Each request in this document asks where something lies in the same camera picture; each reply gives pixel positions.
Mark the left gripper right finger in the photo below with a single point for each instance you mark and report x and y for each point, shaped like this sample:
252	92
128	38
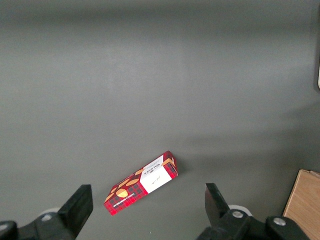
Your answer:
237	227

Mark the wooden drawer cabinet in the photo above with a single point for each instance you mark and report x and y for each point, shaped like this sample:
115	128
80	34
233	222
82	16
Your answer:
305	205

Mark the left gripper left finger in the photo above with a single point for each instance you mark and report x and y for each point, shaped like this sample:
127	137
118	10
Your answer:
50	227

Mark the beige rectangular tray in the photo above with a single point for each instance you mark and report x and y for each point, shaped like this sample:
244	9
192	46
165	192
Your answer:
319	75

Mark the red tartan shortbread box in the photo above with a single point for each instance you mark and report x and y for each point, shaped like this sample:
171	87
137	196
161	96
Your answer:
125	197

